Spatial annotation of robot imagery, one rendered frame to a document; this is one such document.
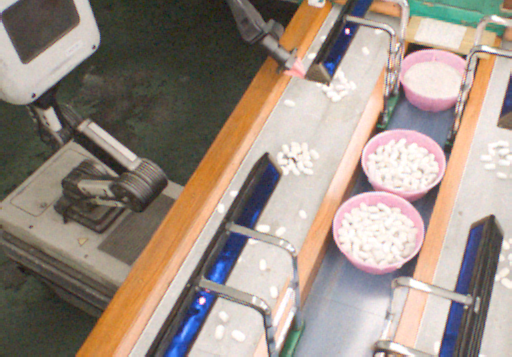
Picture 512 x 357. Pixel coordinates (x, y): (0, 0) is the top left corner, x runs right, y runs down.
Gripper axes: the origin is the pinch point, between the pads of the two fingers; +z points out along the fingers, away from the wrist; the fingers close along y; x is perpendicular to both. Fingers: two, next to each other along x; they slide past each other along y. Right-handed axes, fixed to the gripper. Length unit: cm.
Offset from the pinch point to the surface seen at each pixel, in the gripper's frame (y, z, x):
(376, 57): 24.1, 18.2, -8.9
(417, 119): 4.0, 38.9, -18.1
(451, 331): -93, 33, -67
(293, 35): 22.8, -8.5, 10.3
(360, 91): 4.4, 18.0, -9.1
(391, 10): 44.1, 13.4, -14.0
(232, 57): 83, -7, 110
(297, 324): -88, 25, -18
